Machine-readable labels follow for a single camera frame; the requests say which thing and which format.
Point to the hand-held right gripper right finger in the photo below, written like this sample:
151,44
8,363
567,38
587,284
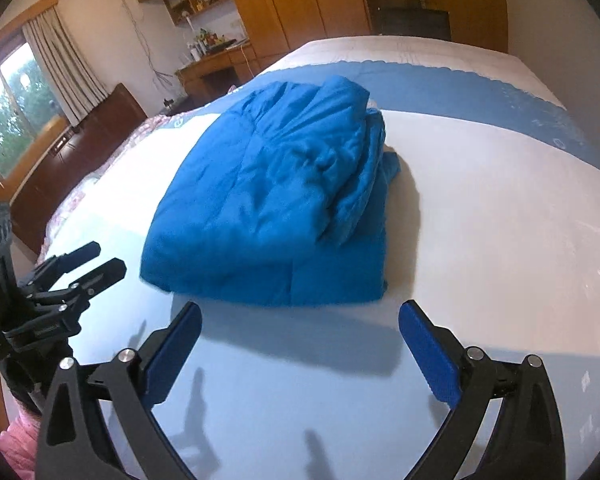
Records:
430,355

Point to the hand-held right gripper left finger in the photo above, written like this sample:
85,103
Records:
175,350

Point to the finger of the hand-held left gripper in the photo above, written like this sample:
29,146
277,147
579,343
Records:
80,253
105,272

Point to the blue puffer jacket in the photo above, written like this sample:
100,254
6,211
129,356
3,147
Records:
260,185

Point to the dark wooden headboard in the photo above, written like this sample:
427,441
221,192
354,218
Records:
95,140

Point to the pink floral quilt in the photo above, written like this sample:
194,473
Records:
140,127

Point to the bed with light-blue cover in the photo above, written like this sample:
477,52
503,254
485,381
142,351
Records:
480,210

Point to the wooden framed window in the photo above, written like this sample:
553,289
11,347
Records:
10,110

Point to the beige curtain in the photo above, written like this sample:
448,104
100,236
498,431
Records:
60,60

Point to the wooden desk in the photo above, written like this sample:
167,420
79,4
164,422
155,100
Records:
215,67

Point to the wooden wardrobe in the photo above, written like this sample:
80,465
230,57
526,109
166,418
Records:
290,5

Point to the black chair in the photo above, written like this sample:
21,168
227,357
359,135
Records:
410,20

